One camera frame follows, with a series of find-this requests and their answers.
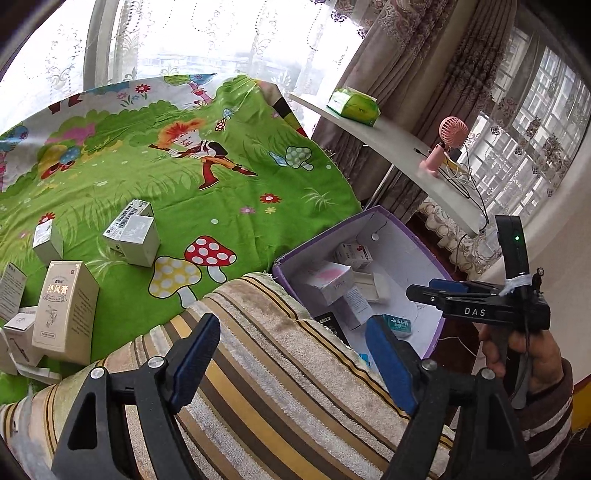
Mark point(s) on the person's right hand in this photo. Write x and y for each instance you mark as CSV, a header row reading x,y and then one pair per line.
x,y
545,360

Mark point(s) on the black box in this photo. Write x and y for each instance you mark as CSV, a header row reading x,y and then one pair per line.
x,y
334,327

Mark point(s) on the white rounded case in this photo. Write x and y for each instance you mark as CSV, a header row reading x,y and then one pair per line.
x,y
371,287

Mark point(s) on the small pale grey box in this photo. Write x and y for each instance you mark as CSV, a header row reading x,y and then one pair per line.
x,y
46,242

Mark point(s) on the white grey box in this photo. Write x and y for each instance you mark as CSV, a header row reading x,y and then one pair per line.
x,y
358,307

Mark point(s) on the person's right forearm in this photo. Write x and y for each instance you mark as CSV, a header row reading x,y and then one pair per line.
x,y
549,429

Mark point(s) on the tall beige box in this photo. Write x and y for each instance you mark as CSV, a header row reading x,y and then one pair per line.
x,y
62,314

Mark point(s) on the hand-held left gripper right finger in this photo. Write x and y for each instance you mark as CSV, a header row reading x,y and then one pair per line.
x,y
390,364

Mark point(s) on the sheer embroidered curtain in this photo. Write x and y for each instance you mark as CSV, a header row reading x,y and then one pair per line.
x,y
184,37

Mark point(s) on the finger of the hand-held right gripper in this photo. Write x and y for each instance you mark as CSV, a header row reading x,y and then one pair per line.
x,y
448,285
425,296

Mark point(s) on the brown curtain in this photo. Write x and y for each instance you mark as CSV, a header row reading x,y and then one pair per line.
x,y
406,69

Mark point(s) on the pink handheld fan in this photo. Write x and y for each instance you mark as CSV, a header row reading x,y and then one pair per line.
x,y
452,131

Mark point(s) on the white box pink label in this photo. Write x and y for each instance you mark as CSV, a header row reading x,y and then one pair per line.
x,y
323,284

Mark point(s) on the striped towel cushion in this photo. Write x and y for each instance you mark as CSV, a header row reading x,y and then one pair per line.
x,y
277,392

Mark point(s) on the white shelf board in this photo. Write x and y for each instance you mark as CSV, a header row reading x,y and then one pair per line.
x,y
392,143

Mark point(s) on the green cartoon printed blanket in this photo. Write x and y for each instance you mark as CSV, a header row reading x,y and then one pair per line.
x,y
138,152

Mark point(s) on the lace window curtain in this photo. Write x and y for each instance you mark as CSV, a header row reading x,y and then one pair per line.
x,y
531,138

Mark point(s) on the white box saxophone print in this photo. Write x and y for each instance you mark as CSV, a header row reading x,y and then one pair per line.
x,y
21,337

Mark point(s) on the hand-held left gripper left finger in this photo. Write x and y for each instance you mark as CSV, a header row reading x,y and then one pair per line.
x,y
196,360

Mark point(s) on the silver white box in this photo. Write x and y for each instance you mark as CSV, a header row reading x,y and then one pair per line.
x,y
134,242

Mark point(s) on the white lace valance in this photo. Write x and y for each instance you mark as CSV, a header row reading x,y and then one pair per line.
x,y
461,240

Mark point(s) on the teal box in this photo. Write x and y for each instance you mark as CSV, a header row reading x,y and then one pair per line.
x,y
398,325

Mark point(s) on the green tissue pack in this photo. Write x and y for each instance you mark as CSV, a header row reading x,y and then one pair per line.
x,y
353,106

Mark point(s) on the purple cardboard box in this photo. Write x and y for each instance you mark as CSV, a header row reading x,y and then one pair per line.
x,y
401,258

